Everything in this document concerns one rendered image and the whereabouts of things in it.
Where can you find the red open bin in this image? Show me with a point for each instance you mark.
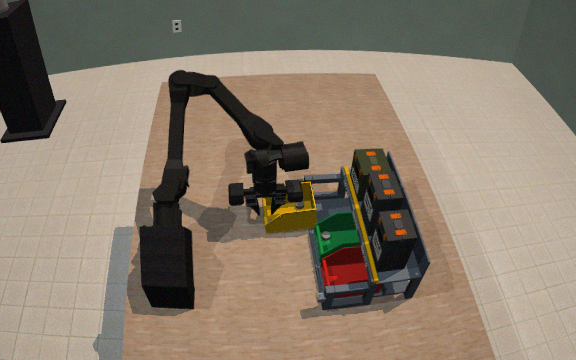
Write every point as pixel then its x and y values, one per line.
pixel 345 266

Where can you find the green open bin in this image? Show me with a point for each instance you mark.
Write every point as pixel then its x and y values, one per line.
pixel 341 228

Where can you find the olive green tool case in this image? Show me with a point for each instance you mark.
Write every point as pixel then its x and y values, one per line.
pixel 365 161

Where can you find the yellow flat bar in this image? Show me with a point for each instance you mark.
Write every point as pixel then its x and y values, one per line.
pixel 362 227

